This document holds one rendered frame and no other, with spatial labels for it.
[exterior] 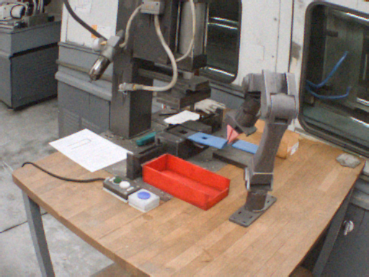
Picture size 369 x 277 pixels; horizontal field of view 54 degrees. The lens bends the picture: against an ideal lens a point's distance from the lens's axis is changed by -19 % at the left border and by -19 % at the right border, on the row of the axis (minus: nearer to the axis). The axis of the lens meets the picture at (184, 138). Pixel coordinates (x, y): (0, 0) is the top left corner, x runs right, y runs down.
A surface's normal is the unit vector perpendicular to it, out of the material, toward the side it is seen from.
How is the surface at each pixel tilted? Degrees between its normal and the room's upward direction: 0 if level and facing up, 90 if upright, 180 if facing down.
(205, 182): 90
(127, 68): 90
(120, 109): 90
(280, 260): 0
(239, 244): 0
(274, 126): 111
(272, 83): 46
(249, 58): 90
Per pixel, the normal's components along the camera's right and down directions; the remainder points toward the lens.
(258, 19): -0.66, 0.27
